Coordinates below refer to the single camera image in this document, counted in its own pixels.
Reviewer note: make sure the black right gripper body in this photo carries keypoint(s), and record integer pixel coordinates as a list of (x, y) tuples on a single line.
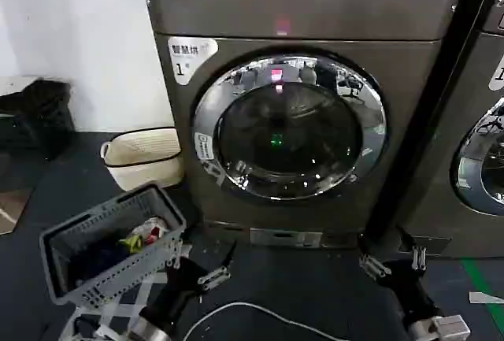
[(409, 290)]

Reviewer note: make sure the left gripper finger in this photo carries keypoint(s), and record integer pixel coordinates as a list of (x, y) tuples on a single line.
[(220, 274), (177, 254)]

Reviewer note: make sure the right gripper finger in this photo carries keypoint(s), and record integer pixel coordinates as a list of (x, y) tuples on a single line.
[(419, 258), (374, 266)]

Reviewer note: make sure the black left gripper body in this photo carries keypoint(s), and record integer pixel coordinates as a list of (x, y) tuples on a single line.
[(179, 290)]

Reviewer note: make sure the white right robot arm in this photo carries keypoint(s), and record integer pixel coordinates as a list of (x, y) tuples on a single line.
[(441, 327)]

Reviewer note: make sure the white and red garment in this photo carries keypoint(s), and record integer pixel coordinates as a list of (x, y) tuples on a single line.
[(154, 230)]

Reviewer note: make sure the yellow-green garment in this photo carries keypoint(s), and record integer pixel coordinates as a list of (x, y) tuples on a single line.
[(132, 243)]

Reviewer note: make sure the grey perforated plastic basket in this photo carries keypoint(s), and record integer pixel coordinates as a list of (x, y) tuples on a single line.
[(118, 278)]

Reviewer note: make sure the white paper scrap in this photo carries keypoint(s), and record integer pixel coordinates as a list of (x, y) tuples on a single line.
[(486, 297)]

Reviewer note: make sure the white woven laundry basket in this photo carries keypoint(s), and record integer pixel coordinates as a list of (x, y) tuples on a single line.
[(145, 160)]

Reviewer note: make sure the round glass dryer door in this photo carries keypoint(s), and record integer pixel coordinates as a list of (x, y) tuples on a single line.
[(486, 156), (289, 128)]

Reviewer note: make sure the grey dryer with label sticker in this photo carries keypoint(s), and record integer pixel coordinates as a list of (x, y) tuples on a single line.
[(315, 6), (453, 128)]

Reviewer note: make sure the brown cardboard sheet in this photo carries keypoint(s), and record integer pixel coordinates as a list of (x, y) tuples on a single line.
[(12, 209)]

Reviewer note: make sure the black plastic crate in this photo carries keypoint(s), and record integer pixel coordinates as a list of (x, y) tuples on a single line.
[(37, 120)]

